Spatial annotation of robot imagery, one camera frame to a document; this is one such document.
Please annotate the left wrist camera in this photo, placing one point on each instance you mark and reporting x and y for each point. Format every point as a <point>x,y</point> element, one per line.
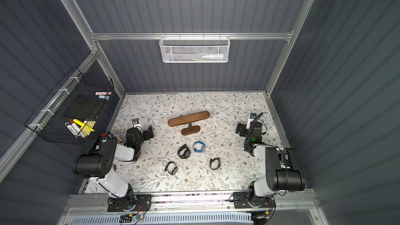
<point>136,123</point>

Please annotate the white wire mesh basket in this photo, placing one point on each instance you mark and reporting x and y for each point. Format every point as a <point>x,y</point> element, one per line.
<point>191,50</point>

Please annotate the wooden T-bar watch stand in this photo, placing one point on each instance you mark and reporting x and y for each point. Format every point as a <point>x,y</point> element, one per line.
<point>188,120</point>

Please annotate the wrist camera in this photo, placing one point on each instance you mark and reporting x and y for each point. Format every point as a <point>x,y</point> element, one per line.
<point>136,123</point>
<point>251,119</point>

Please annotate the blue white wrist watch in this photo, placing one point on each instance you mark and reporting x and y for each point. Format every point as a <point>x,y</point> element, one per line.
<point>199,147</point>

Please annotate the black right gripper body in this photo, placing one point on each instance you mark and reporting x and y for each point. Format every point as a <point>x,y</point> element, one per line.
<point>242,129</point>

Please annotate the white marker in basket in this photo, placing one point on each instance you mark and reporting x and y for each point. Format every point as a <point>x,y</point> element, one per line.
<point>72,129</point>

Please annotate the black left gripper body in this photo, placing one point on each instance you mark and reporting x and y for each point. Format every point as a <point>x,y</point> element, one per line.
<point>147,133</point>

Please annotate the pink cup with markers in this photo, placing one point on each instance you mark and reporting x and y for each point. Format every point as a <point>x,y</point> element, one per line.
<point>108,136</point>

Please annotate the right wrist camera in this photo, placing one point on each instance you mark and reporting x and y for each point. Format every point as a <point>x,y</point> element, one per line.
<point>251,119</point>

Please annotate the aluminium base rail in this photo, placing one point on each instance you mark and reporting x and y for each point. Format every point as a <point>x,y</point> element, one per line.
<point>203,201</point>

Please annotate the black wire wall basket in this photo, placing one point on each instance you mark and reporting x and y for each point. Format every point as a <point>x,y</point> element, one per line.
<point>84,96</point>

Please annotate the black slim band watch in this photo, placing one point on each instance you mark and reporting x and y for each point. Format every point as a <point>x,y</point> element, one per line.
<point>215,163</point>

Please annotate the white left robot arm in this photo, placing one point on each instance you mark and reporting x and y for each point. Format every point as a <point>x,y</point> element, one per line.
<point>96,163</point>

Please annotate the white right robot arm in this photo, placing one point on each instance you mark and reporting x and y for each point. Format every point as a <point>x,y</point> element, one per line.
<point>282,170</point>

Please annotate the white tube in basket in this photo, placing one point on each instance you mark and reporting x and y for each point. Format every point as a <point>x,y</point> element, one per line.
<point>213,56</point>

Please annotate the black chunky wrist watch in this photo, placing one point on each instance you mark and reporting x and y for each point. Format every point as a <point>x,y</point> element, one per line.
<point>184,152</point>

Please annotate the yellow highlighter marker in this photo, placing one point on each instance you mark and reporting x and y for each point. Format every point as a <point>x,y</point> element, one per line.
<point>86,125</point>

